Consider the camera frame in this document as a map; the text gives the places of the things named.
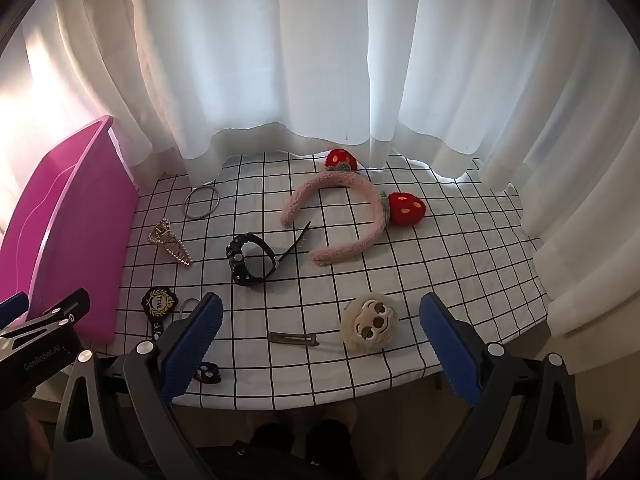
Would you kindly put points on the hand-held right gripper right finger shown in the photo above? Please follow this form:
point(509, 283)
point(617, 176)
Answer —
point(450, 350)

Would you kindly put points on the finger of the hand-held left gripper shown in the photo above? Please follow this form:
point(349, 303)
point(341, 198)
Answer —
point(12, 305)
point(65, 305)

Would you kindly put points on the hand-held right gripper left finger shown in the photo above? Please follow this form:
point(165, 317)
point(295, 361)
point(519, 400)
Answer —
point(192, 345)

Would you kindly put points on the pink plastic bin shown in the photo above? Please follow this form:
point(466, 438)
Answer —
point(75, 210)

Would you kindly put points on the silver bangle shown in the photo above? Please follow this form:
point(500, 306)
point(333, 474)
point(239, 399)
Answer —
point(184, 205)

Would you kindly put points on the plush sloth brooch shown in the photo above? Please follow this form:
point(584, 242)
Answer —
point(370, 322)

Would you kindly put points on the gold hair clip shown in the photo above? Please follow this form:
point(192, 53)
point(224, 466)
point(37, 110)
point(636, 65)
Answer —
point(172, 247)

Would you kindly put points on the brown snap hair clip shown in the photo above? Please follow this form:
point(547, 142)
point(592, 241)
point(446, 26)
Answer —
point(295, 339)

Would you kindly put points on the black wristwatch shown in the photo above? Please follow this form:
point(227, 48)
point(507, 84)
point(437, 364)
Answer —
point(237, 249)

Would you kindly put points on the white checked tablecloth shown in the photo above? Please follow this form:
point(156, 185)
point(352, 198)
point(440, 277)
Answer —
point(350, 275)

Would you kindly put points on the person's legs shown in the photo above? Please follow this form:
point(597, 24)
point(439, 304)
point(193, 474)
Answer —
point(300, 445)

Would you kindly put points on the pink strawberry headband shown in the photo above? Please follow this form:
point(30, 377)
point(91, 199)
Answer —
point(325, 182)

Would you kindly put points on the white curtain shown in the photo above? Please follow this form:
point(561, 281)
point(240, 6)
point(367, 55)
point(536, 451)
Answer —
point(300, 60)

